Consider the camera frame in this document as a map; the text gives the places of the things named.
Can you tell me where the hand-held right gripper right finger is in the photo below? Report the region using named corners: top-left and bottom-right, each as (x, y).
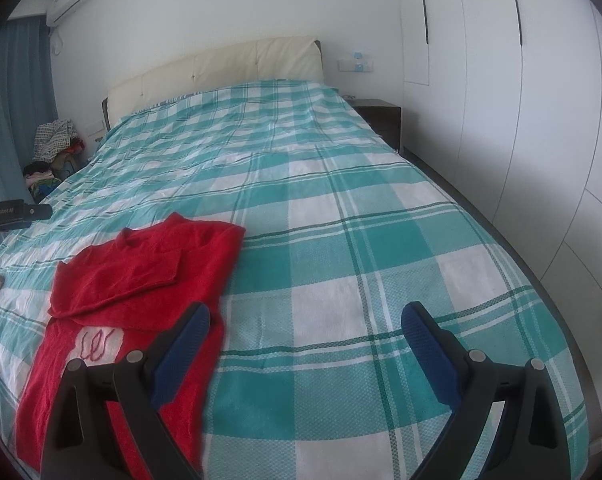
top-left (401, 301), bottom-right (572, 480)

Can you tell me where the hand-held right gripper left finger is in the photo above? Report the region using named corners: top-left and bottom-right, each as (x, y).
top-left (40, 301), bottom-right (212, 480)

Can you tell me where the red rabbit print sweater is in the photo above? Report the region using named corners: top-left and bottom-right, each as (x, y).
top-left (15, 212), bottom-right (246, 476)

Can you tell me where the pile of mixed clothes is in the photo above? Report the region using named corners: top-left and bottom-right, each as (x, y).
top-left (23, 119), bottom-right (84, 196)

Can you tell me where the blue curtain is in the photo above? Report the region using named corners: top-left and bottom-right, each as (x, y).
top-left (0, 17), bottom-right (59, 211)

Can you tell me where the bed with teal plaid cover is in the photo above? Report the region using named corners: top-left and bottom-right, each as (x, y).
top-left (0, 80), bottom-right (589, 480)

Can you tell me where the cream padded headboard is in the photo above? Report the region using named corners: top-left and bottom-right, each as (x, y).
top-left (102, 36), bottom-right (326, 133)

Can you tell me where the dark wooden nightstand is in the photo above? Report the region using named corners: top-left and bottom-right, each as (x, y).
top-left (351, 99), bottom-right (402, 153)

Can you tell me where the white wardrobe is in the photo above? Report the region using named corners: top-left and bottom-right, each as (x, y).
top-left (393, 0), bottom-right (602, 341)

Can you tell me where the white wall socket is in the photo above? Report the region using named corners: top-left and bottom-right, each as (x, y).
top-left (338, 52), bottom-right (375, 72)

